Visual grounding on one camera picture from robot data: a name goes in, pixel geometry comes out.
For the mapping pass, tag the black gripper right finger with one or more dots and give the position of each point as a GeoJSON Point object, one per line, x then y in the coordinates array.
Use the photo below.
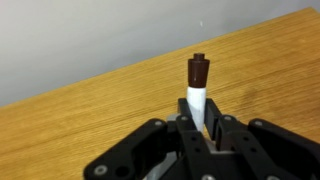
{"type": "Point", "coordinates": [266, 146]}

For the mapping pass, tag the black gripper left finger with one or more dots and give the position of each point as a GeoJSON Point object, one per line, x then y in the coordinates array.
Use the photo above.
{"type": "Point", "coordinates": [146, 150]}

